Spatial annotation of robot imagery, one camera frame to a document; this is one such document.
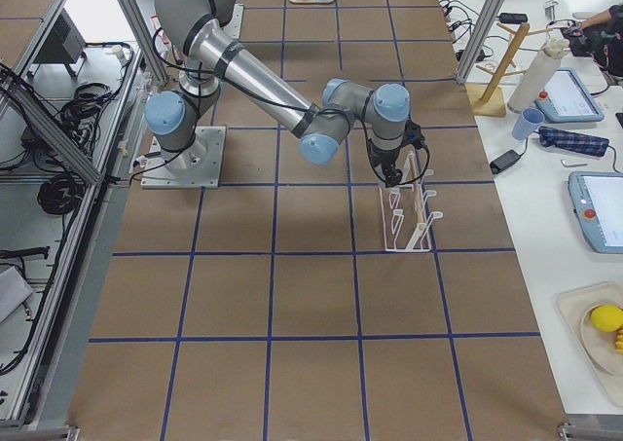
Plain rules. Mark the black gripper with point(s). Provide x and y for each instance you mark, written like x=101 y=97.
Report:
x=383 y=159

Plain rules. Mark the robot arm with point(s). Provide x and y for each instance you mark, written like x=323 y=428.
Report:
x=195 y=28

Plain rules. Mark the blue cup on desk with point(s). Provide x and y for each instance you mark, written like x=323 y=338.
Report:
x=529 y=121

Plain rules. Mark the black power adapter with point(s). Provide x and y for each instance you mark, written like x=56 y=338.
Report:
x=504 y=161

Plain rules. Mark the wooden mug tree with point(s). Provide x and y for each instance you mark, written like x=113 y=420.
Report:
x=489 y=100

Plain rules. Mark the blue plaid cloth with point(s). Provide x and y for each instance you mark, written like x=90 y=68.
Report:
x=579 y=143

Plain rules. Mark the white paper roll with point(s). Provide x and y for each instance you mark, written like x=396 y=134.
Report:
x=540 y=71

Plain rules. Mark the teach pendant upper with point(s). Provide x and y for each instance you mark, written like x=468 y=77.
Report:
x=565 y=99

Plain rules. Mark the teach pendant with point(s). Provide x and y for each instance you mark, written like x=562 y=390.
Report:
x=597 y=202
x=565 y=99

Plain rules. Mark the teach pendant lower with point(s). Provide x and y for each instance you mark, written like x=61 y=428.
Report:
x=597 y=202

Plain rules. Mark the beige tray on desk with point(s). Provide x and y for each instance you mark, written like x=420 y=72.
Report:
x=596 y=346

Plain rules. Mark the yellow lemon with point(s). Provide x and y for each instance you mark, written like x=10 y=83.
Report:
x=606 y=318

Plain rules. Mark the white wire cup rack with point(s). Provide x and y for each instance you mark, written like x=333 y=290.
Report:
x=407 y=219

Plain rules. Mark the aluminium frame post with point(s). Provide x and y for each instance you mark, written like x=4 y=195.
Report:
x=476 y=41

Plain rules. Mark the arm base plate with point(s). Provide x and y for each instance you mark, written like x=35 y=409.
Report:
x=185 y=161

